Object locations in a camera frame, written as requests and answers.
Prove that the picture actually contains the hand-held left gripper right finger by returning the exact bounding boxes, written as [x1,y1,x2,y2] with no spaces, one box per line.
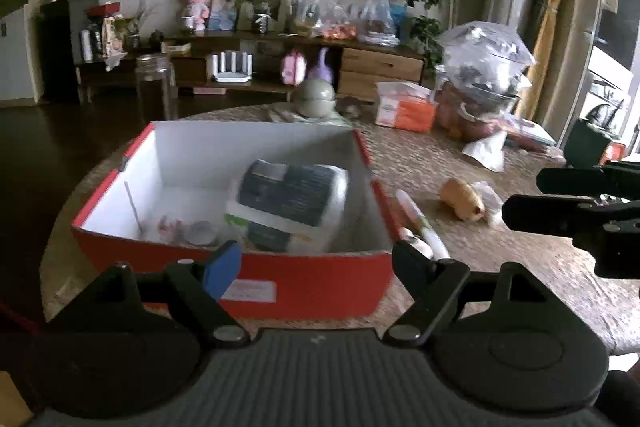
[382,239,538,350]

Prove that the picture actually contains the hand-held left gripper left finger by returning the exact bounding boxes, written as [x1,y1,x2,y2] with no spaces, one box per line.
[102,239,251,350]

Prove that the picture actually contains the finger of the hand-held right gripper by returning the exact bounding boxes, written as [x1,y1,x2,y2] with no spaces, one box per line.
[536,163,640,200]
[501,193,640,240]

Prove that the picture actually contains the red dragon toy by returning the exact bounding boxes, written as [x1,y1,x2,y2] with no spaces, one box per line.
[157,216,186,240]

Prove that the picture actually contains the tan plush toy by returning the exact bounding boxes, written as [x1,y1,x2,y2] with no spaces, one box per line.
[439,178,487,223]

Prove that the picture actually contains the red cardboard box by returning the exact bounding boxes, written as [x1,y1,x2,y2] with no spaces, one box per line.
[70,121,405,322]

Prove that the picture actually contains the white tissue pack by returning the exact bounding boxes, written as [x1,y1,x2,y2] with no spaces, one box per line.
[224,159,350,255]

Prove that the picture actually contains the clear plastic wrapper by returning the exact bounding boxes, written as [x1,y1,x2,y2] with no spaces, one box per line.
[470,181,503,228]

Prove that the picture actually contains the orange tissue box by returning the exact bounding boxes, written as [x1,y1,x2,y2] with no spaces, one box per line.
[374,81,438,132]

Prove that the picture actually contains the large clear plastic bag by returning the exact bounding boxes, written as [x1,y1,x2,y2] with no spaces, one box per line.
[435,21,537,108]

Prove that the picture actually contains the green folded cloth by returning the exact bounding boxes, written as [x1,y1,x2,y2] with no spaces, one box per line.
[267,104,353,128]

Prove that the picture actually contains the yellow curtain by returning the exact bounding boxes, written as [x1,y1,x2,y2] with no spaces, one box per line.
[520,0,583,132]

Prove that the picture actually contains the grey round pot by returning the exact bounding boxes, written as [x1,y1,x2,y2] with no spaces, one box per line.
[290,79,337,118]

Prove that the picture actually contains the glass jar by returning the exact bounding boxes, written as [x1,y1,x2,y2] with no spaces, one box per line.
[135,53,177,122]

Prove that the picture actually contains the white router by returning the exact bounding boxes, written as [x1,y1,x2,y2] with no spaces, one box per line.
[210,51,253,84]

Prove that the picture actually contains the wooden tv stand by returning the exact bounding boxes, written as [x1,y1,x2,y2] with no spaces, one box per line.
[75,29,431,102]

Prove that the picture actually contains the pink backpack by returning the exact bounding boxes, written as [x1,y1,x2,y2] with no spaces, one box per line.
[280,49,307,86]

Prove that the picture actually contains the purple plush toy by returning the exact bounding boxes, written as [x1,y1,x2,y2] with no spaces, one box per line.
[306,47,335,84]

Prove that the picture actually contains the plastic bag of orange fruit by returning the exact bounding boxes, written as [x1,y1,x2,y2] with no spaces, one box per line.
[322,4,361,40]

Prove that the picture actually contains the floral gift bag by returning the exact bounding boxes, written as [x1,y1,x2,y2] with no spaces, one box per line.
[100,14,132,70]

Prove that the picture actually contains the white plastic bag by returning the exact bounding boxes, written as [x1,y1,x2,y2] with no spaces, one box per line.
[357,0,401,48]

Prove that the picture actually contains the dried flower vase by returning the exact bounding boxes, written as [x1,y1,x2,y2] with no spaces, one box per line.
[127,0,151,50]

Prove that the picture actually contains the pink plush doll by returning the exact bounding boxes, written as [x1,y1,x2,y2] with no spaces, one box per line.
[180,0,213,32]

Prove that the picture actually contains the black cabinet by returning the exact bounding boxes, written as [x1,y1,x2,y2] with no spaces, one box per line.
[39,0,101,102]

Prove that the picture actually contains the picture frame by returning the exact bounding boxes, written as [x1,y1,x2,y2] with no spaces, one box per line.
[236,0,286,32]

